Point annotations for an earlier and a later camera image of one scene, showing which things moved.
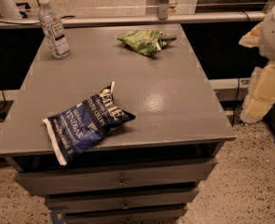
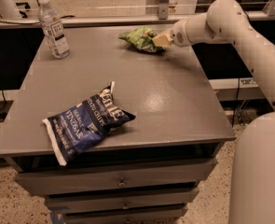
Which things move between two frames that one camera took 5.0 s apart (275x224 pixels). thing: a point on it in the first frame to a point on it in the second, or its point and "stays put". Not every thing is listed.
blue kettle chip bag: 83,127 stays put
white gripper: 274,35 to 176,35
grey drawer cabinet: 151,172 stays put
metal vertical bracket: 163,4 stays put
